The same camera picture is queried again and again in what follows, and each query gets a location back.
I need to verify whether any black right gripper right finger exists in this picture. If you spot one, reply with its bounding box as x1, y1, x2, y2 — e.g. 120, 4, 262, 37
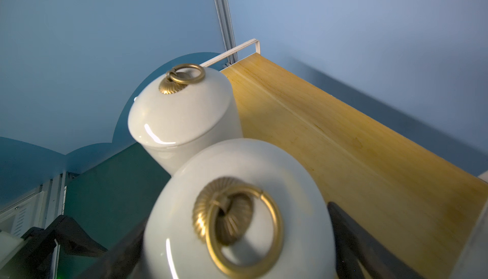
327, 201, 422, 278

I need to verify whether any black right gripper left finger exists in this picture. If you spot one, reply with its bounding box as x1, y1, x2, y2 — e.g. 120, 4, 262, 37
76, 218, 148, 279

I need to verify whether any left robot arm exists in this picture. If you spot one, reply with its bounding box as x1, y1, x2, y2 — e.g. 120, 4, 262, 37
1, 215, 108, 278

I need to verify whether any white frame wooden shelf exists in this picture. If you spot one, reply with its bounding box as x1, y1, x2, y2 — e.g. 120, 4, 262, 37
224, 39, 487, 278

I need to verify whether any left vertical aluminium post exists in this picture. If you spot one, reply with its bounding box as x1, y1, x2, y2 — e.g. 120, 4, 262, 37
214, 0, 237, 50

